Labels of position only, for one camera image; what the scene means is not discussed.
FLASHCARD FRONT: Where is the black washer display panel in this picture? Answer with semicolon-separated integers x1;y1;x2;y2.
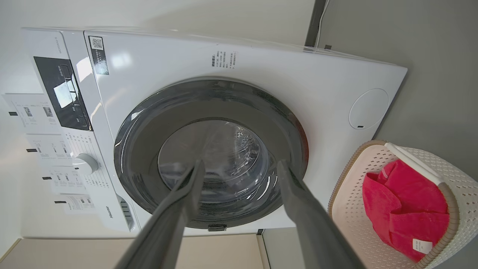
34;56;92;132

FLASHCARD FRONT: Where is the round white filter cover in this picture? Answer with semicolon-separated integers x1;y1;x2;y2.
349;88;389;130

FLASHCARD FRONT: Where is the red garment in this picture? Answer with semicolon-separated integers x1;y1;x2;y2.
362;160;451;263

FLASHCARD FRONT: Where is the white instruction paper sheet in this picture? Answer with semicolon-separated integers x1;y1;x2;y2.
2;93;61;135
26;133;74;167
47;170;87;195

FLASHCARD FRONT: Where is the white round control knob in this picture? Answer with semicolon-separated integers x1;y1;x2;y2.
72;153;99;176

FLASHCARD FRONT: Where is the white perforated laundry basket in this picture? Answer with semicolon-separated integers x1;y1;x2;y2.
328;140;478;269

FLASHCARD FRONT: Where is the white front-load washing machine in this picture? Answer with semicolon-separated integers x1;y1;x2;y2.
22;26;408;236

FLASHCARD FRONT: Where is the round dark glass washer door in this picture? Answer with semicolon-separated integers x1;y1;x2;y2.
114;78;310;229

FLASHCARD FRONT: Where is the small printed text label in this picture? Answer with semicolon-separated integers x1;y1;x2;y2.
211;50;239;70

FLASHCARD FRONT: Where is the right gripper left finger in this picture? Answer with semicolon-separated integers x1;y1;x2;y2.
114;160;207;269

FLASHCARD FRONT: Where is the black QR code sticker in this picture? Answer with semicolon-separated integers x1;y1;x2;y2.
89;36;110;76

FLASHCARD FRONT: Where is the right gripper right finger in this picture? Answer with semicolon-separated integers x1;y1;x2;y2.
276;159;366;269

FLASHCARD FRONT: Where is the white power cable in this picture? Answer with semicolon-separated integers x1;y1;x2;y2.
315;0;331;47

